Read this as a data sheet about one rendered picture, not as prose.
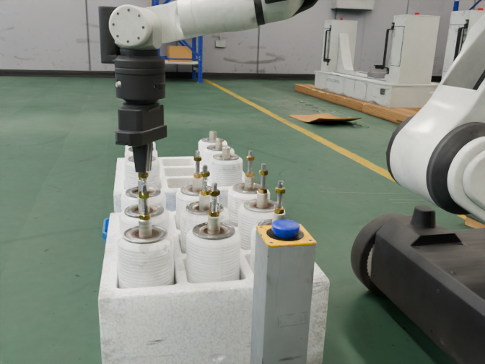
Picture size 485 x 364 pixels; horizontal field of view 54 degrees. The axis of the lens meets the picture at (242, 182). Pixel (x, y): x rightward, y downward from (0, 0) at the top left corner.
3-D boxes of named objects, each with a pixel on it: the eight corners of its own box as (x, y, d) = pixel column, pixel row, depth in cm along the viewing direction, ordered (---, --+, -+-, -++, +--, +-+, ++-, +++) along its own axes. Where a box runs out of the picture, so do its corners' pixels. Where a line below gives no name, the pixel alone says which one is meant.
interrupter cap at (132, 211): (136, 204, 97) (136, 201, 97) (170, 209, 95) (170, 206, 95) (116, 216, 91) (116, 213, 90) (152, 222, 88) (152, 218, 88)
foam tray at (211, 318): (268, 270, 125) (271, 205, 120) (322, 367, 88) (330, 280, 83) (113, 282, 117) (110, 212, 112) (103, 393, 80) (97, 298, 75)
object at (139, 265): (126, 312, 91) (122, 224, 86) (177, 312, 92) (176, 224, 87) (115, 343, 82) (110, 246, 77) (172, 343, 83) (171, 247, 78)
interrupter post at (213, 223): (222, 234, 84) (223, 217, 83) (210, 236, 83) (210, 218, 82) (216, 229, 86) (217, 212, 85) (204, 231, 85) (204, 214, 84)
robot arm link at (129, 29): (169, 74, 89) (169, 9, 86) (156, 78, 79) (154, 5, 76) (110, 71, 90) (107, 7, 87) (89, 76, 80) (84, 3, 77)
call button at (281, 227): (294, 230, 70) (294, 217, 70) (302, 241, 67) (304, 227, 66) (268, 232, 70) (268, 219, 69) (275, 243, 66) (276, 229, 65)
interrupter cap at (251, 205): (237, 209, 96) (237, 206, 96) (252, 199, 103) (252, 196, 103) (272, 217, 93) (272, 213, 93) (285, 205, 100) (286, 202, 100)
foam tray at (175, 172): (229, 203, 175) (230, 155, 170) (255, 247, 139) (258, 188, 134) (119, 207, 167) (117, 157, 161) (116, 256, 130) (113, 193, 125)
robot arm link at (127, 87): (145, 149, 82) (143, 77, 78) (98, 143, 85) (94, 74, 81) (180, 136, 93) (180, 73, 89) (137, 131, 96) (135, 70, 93)
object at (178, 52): (189, 61, 667) (189, 46, 661) (192, 62, 644) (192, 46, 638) (167, 61, 660) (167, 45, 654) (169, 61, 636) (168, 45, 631)
